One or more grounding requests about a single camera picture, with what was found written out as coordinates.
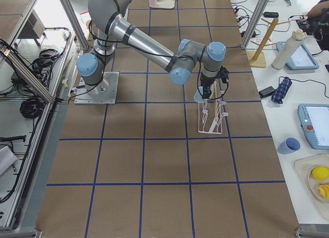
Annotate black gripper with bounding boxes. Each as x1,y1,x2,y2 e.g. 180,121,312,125
197,79,218,99

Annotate light blue cup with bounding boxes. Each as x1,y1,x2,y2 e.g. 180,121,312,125
193,91,207,103

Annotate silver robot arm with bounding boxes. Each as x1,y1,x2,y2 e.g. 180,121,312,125
88,0,229,100

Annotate pink plastic cup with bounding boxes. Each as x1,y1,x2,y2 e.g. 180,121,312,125
149,0,157,8

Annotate blue-grey cup on desk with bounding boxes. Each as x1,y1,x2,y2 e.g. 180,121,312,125
278,137,300,154

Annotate wooden mug tree stand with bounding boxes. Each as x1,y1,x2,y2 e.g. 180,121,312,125
246,18,289,68

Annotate black power brick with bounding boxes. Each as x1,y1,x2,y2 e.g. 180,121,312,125
259,86,276,99

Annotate blue checkered folded umbrella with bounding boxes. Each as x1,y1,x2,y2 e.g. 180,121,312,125
271,77,292,104

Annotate white cylindrical bottle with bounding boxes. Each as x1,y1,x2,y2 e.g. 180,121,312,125
271,29,307,69

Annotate black power adapter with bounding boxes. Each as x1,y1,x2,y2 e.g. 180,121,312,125
263,12,279,18

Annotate cream plastic tray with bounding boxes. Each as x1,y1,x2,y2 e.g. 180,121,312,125
150,0,176,9

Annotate blue teach pendant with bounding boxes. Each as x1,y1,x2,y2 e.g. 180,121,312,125
285,44,319,70
298,104,328,150

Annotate cream tray with fruit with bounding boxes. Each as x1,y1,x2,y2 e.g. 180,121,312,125
294,154,328,204

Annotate yellow lemon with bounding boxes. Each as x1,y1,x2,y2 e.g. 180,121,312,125
311,166,329,181

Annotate orange fruit slices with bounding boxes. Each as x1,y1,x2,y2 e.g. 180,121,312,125
318,185,329,199

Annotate grey metal box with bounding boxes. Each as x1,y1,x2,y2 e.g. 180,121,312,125
17,10,45,40

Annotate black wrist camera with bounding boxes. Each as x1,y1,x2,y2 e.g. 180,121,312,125
219,66,229,84

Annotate white wire cup rack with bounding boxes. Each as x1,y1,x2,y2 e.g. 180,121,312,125
198,98,228,135

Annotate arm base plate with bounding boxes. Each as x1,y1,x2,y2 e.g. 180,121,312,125
74,72,120,105

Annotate aluminium frame post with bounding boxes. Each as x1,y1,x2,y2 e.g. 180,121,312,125
241,0,268,49

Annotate coiled black cables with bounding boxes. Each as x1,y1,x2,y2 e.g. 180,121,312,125
20,97,45,119

